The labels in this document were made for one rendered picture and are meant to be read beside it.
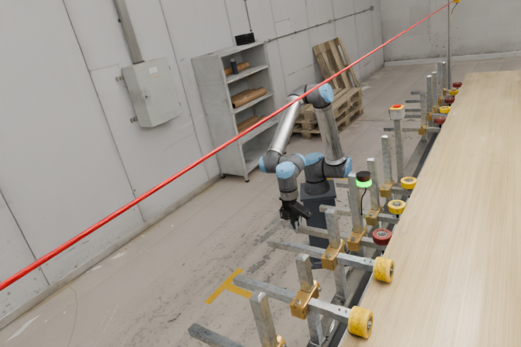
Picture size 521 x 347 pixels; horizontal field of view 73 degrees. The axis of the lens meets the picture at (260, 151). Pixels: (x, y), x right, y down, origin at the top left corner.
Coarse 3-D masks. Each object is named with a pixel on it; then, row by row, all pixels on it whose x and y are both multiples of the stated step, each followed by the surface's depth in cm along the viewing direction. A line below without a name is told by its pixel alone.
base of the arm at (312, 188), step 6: (306, 180) 258; (324, 180) 255; (306, 186) 259; (312, 186) 255; (318, 186) 254; (324, 186) 256; (306, 192) 259; (312, 192) 255; (318, 192) 254; (324, 192) 255
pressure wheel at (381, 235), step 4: (380, 228) 156; (384, 228) 155; (372, 232) 155; (376, 232) 154; (380, 232) 153; (384, 232) 153; (388, 232) 152; (372, 236) 154; (376, 236) 151; (380, 236) 151; (384, 236) 151; (388, 236) 150; (376, 240) 151; (380, 240) 150; (384, 240) 149; (388, 240) 150; (380, 244) 150; (384, 244) 150; (384, 252) 155
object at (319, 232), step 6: (300, 228) 176; (306, 228) 174; (312, 228) 174; (318, 228) 173; (306, 234) 175; (312, 234) 173; (318, 234) 171; (324, 234) 169; (342, 234) 165; (348, 234) 164; (366, 240) 158; (372, 240) 157; (366, 246) 158; (372, 246) 156; (378, 246) 154; (384, 246) 153
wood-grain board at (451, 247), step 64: (448, 128) 245; (512, 128) 225; (448, 192) 173; (512, 192) 163; (384, 256) 140; (448, 256) 133; (512, 256) 127; (384, 320) 113; (448, 320) 109; (512, 320) 105
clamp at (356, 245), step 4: (364, 228) 164; (352, 232) 163; (356, 232) 162; (364, 232) 163; (352, 236) 160; (356, 236) 160; (360, 236) 159; (364, 236) 163; (348, 240) 158; (356, 240) 157; (360, 240) 158; (348, 244) 159; (352, 244) 157; (356, 244) 156; (360, 244) 158; (348, 248) 160; (352, 248) 158; (356, 248) 157; (360, 248) 159
